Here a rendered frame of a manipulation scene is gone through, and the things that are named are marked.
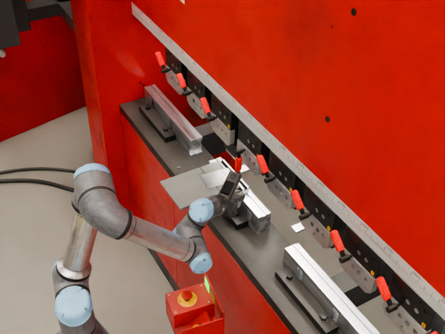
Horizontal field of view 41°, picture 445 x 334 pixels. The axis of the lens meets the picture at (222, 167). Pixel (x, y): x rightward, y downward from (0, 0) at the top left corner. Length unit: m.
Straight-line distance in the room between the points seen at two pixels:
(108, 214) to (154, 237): 0.18
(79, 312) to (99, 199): 0.42
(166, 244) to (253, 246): 0.53
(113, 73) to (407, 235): 1.81
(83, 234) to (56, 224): 1.78
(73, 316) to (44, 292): 1.39
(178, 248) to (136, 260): 1.55
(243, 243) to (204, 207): 0.39
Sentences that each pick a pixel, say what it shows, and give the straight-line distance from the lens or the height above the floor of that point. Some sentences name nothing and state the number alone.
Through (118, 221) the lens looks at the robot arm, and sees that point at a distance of 1.75.
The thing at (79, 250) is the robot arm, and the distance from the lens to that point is 1.99.
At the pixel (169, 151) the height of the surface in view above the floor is 0.88.
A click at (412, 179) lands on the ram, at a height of 1.65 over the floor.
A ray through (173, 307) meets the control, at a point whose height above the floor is 0.78.
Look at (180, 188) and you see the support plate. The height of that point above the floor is 1.00.
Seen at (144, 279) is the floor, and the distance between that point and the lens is 3.34.
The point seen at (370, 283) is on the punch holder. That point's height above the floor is 1.23.
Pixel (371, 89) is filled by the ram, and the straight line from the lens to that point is 1.50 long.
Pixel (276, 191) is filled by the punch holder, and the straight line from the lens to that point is 2.04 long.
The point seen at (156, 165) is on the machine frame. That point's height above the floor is 0.79.
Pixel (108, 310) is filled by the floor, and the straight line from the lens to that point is 3.24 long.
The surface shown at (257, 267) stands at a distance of 2.23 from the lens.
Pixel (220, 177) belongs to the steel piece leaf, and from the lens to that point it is 2.39.
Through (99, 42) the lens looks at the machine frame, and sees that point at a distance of 2.86.
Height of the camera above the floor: 2.57
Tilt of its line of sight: 40 degrees down
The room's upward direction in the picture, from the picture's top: 1 degrees clockwise
